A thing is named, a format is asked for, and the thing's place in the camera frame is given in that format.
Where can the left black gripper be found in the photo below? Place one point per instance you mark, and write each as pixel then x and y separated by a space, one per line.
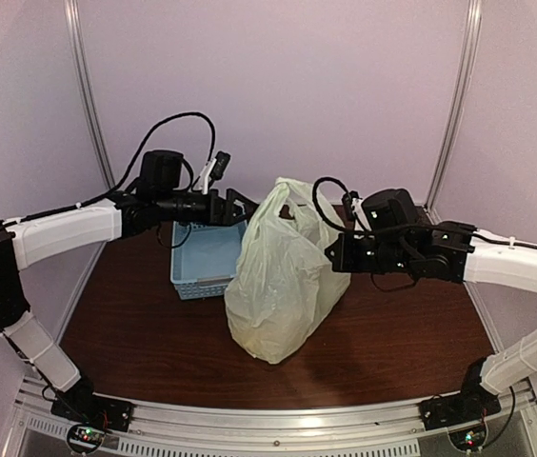
pixel 228 216

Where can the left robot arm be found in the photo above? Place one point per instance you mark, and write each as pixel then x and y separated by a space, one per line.
pixel 30 240

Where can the front aluminium rail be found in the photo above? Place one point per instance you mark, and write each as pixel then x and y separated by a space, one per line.
pixel 155 429

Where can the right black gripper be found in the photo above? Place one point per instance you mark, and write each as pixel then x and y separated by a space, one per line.
pixel 344 263

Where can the aluminium frame post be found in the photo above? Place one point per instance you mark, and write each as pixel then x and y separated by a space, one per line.
pixel 468 55
pixel 82 71

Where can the circuit board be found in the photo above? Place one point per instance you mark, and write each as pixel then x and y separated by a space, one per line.
pixel 468 439
pixel 83 438

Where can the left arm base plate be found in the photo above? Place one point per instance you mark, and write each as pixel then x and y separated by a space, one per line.
pixel 105 413

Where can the left aluminium frame post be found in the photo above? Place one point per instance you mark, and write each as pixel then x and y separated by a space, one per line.
pixel 82 71

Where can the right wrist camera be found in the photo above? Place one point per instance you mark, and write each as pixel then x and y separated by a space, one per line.
pixel 352 205

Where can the left circuit board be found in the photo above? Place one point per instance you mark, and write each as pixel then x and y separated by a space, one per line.
pixel 83 438

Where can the light green plastic bag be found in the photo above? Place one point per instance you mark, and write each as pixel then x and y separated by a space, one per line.
pixel 284 287

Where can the right aluminium frame post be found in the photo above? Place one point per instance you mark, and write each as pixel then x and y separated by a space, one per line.
pixel 468 55

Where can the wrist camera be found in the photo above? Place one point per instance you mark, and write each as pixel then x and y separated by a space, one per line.
pixel 212 172
pixel 352 205

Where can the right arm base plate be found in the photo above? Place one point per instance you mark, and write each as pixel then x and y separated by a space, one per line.
pixel 456 409

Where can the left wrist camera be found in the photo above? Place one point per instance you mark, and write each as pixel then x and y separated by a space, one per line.
pixel 212 172

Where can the light blue perforated basket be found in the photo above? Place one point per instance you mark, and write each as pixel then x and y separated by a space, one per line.
pixel 204 259

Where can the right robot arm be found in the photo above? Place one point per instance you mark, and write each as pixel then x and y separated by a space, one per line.
pixel 494 261

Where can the right circuit board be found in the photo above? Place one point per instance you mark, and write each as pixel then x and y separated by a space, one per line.
pixel 468 439

